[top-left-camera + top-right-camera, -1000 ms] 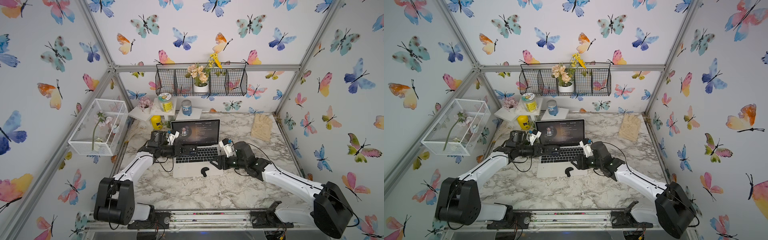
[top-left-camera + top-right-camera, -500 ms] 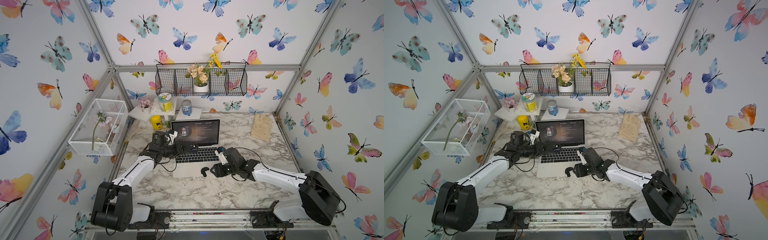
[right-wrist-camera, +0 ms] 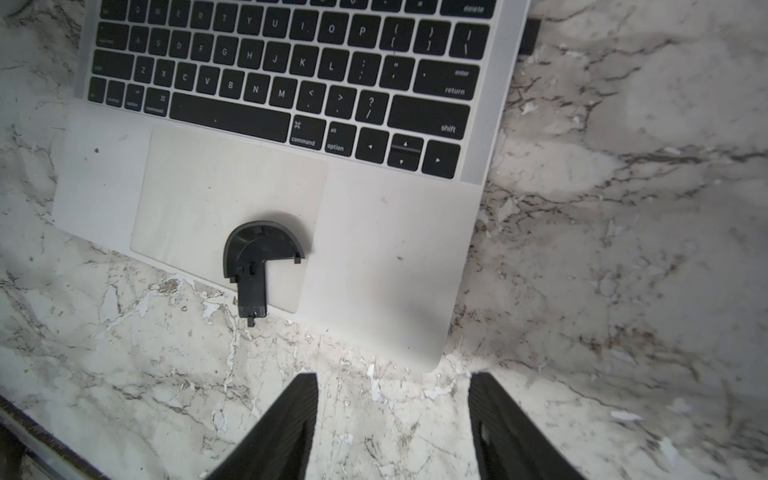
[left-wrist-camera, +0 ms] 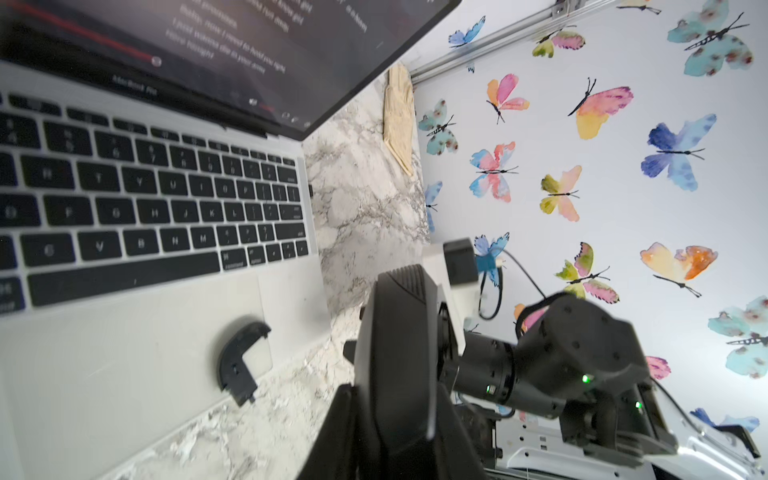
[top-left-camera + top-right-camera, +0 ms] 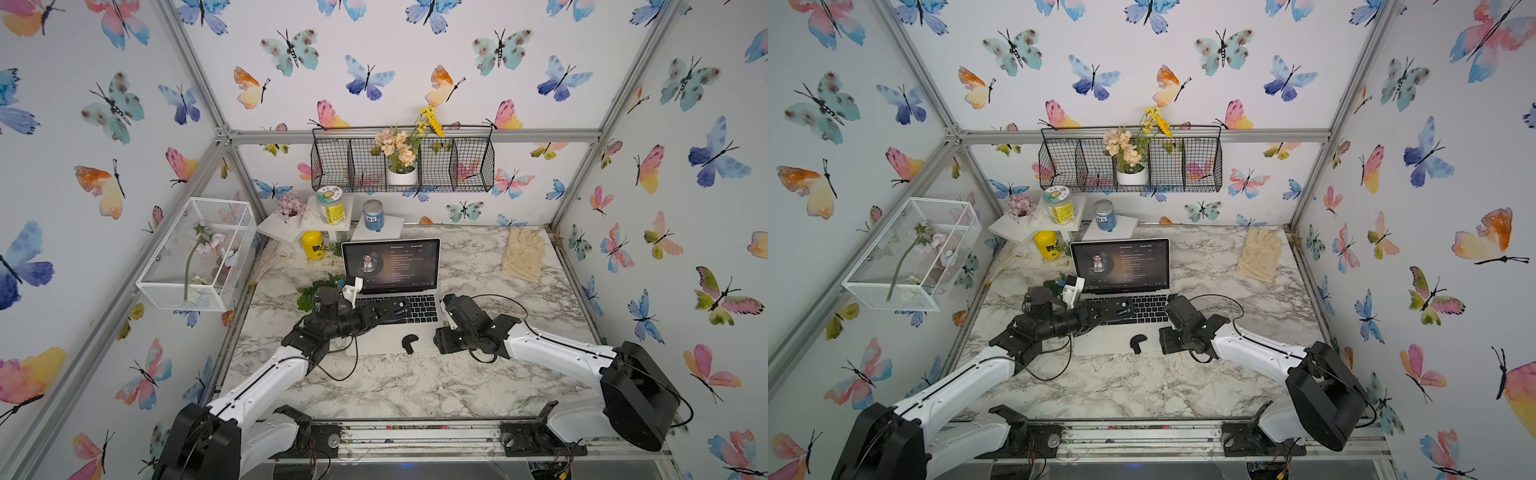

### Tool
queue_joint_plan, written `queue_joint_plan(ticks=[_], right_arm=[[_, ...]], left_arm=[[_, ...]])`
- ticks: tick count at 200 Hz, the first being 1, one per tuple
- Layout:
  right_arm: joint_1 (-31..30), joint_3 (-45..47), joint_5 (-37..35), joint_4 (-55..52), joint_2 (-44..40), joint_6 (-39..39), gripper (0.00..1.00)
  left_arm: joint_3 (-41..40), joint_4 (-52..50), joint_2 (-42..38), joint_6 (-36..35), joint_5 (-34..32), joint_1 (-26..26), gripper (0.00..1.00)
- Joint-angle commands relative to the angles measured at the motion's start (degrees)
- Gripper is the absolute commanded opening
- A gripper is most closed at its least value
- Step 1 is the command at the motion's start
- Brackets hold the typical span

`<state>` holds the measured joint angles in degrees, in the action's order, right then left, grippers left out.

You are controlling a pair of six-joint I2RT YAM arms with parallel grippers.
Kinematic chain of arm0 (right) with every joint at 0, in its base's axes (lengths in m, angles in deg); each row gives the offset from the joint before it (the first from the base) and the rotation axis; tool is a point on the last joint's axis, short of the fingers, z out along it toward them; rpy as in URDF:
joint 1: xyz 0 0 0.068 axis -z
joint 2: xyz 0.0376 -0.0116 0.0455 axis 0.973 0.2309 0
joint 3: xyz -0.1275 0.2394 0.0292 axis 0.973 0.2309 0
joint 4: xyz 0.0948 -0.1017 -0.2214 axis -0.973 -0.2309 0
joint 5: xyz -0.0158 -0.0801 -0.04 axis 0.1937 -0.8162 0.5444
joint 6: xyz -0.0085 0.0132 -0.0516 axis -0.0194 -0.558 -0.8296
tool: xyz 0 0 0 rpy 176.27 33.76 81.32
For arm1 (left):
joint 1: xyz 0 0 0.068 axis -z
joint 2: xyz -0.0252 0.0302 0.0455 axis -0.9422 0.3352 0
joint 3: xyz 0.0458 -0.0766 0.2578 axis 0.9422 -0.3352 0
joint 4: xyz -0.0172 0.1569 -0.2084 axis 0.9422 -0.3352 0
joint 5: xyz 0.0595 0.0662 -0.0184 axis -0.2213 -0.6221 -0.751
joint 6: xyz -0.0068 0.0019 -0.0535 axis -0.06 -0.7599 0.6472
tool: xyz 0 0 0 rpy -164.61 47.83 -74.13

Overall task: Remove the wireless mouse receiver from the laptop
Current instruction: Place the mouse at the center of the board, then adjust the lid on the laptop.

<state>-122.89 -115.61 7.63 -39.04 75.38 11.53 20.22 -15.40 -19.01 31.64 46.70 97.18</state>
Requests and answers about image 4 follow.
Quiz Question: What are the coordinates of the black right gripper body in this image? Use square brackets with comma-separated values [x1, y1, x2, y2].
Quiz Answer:
[345, 264, 498, 479]

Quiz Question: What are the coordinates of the cream fabric glove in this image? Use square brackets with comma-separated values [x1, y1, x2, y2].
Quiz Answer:
[383, 63, 415, 176]

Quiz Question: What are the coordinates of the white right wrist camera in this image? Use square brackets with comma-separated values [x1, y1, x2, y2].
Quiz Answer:
[421, 238, 480, 355]

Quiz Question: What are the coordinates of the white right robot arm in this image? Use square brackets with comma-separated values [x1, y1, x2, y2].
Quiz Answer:
[344, 265, 765, 479]

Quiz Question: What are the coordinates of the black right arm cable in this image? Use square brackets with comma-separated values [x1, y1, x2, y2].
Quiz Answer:
[476, 248, 550, 322]

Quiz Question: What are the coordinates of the black mouse battery cover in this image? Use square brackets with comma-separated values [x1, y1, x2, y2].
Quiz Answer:
[216, 321, 271, 407]

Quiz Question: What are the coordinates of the silver laptop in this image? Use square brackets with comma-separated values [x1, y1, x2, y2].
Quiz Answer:
[1, 1, 455, 479]

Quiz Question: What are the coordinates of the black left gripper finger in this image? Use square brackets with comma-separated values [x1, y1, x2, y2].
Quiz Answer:
[297, 384, 359, 480]

